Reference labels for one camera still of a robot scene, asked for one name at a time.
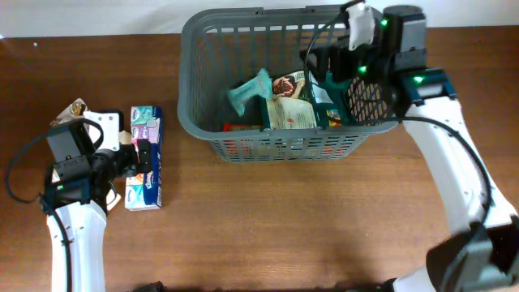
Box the blue tissue multipack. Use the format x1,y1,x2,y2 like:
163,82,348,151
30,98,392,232
124,105,164,211

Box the green food bag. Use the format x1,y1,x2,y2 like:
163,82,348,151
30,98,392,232
259,69,360,131

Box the orange spaghetti packet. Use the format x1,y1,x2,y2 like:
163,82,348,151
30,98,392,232
221,121,340,157

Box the small teal wipes packet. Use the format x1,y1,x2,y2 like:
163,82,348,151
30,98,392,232
226,68,273,117

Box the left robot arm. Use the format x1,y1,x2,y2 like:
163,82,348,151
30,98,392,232
40,118,152,291

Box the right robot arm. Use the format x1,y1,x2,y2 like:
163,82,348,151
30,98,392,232
300,1,518,292

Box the crumpled brown paper bag lower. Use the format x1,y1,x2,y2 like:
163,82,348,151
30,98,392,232
106,190,122,212

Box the crumpled brown paper bag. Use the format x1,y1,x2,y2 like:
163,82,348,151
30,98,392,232
106,190,122,212
50,98,131,144

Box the crumpled brown paper bag upper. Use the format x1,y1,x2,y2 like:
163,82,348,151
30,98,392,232
50,98,131,144

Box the grey plastic basket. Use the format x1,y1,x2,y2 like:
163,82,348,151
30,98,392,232
178,6,393,163

